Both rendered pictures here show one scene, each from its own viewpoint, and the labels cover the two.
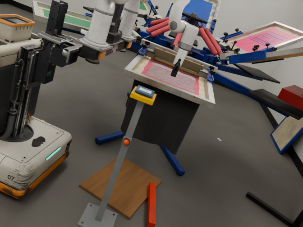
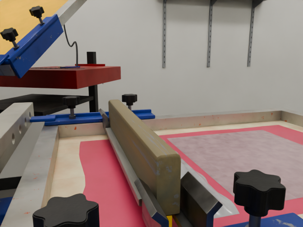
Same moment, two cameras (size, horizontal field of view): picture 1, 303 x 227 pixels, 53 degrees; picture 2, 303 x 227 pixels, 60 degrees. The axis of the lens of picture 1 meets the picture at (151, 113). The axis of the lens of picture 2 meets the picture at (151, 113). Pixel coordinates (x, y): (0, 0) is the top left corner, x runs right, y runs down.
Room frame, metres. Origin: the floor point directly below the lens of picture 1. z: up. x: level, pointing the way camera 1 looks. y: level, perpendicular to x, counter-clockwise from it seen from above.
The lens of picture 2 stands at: (2.44, 0.41, 1.16)
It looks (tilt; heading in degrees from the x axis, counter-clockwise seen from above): 12 degrees down; 254
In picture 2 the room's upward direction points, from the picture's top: straight up
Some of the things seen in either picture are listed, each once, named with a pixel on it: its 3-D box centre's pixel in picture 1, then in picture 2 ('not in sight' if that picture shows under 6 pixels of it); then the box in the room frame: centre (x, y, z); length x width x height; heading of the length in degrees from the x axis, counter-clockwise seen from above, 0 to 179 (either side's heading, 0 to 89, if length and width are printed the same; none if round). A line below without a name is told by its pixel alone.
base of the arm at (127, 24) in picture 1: (124, 22); not in sight; (1.93, 0.36, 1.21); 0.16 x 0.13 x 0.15; 84
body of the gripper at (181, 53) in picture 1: (181, 55); not in sight; (1.76, -0.04, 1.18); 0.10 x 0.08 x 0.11; 0
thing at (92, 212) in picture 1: (119, 162); not in sight; (1.57, 0.08, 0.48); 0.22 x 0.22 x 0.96; 0
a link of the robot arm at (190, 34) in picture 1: (185, 31); not in sight; (1.78, -0.01, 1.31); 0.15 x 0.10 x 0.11; 66
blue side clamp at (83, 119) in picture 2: (208, 78); (102, 125); (2.37, -0.32, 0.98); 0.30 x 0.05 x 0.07; 0
